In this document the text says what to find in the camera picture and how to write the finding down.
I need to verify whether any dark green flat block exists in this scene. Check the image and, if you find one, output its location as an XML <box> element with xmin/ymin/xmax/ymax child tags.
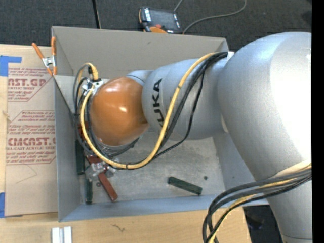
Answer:
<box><xmin>168</xmin><ymin>176</ymin><xmax>203</xmax><ymax>196</ymax></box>
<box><xmin>75</xmin><ymin>140</ymin><xmax>86</xmax><ymax>176</ymax></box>
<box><xmin>85</xmin><ymin>177</ymin><xmax>94</xmax><ymax>205</ymax></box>

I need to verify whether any red-brown flat block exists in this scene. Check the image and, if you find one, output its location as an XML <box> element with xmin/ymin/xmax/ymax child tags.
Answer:
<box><xmin>86</xmin><ymin>155</ymin><xmax>119</xmax><ymax>203</ymax></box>

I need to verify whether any grey metal bin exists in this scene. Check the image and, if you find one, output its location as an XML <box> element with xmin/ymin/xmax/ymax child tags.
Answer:
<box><xmin>51</xmin><ymin>26</ymin><xmax>269</xmax><ymax>223</ymax></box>

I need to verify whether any brown cardboard board, red print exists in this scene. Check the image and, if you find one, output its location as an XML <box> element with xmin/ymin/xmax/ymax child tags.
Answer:
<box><xmin>0</xmin><ymin>44</ymin><xmax>59</xmax><ymax>219</ymax></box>

